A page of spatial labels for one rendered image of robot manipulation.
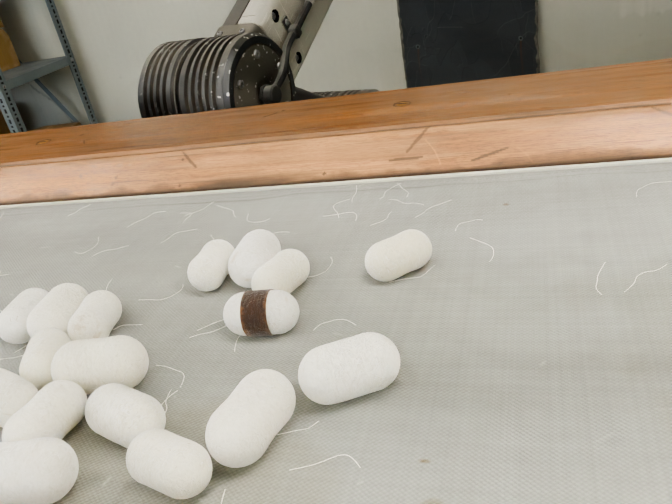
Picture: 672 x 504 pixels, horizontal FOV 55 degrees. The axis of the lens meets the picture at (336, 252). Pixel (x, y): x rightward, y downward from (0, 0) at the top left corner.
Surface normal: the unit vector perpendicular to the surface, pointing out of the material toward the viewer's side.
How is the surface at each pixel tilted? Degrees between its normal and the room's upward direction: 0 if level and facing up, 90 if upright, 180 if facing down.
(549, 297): 0
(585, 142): 45
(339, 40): 90
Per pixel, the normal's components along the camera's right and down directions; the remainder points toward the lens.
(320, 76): -0.29, 0.49
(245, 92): 0.86, 0.08
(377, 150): -0.30, -0.26
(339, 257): -0.18, -0.87
